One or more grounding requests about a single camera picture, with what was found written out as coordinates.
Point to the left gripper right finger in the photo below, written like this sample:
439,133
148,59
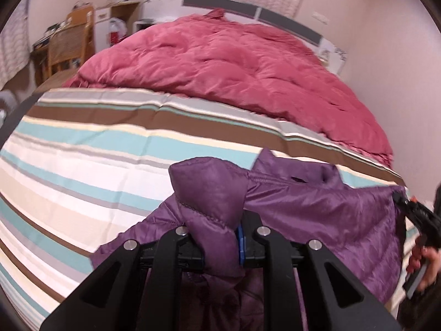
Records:
306,287

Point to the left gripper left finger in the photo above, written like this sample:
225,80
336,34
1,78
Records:
138,287

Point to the purple down jacket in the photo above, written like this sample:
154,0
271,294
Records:
300,200

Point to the right hand red nails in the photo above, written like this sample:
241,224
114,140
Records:
432,256

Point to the striped bed sheet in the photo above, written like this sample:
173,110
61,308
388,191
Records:
80,166

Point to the pink red quilt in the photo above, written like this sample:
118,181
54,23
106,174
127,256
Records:
250,66

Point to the wooden rattan chair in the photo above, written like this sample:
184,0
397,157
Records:
72,45

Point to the clear plastic water jug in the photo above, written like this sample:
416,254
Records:
117,31

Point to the side window curtain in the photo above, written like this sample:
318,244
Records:
14,48

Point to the white bedside cabinet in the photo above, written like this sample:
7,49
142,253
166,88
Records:
121,10

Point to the white grey headboard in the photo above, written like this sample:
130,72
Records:
158,11

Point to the white wall socket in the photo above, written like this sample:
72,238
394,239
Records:
320,18

